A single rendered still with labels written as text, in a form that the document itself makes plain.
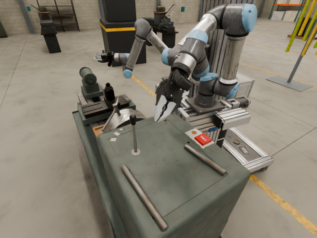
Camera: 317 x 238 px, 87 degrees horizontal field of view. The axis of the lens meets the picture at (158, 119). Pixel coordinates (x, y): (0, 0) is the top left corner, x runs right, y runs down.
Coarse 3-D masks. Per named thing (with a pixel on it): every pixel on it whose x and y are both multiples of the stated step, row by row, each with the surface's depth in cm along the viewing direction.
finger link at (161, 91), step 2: (162, 86) 55; (160, 88) 55; (162, 88) 55; (158, 90) 55; (160, 90) 55; (162, 90) 55; (158, 92) 55; (160, 92) 55; (162, 92) 55; (164, 92) 55; (156, 94) 56; (158, 94) 55; (160, 94) 55; (162, 94) 55; (164, 94) 55; (156, 96) 55; (158, 96) 55; (160, 96) 55; (156, 98) 55; (158, 98) 55; (156, 100) 55; (158, 100) 55; (156, 102) 55; (156, 104) 55
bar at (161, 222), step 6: (126, 168) 65; (126, 174) 63; (132, 180) 61; (138, 186) 59; (138, 192) 57; (144, 192) 58; (144, 198) 55; (150, 204) 54; (150, 210) 53; (156, 210) 52; (156, 216) 51; (162, 222) 49; (162, 228) 48
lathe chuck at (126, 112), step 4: (116, 112) 106; (120, 112) 105; (124, 112) 105; (128, 112) 105; (132, 112) 106; (136, 112) 108; (140, 112) 112; (116, 116) 103; (120, 116) 102; (124, 116) 101; (144, 116) 111; (112, 120) 102; (116, 120) 100; (108, 124) 103; (112, 124) 100; (108, 128) 101; (104, 132) 105
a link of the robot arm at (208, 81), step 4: (204, 76) 114; (208, 76) 113; (212, 76) 112; (216, 76) 112; (200, 80) 118; (204, 80) 114; (208, 80) 113; (212, 80) 113; (216, 80) 112; (200, 84) 119; (204, 84) 116; (208, 84) 114; (212, 84) 112; (200, 88) 120; (204, 88) 117; (208, 88) 115; (212, 88) 113; (200, 92) 121; (204, 92) 119; (208, 92) 118; (212, 92) 116
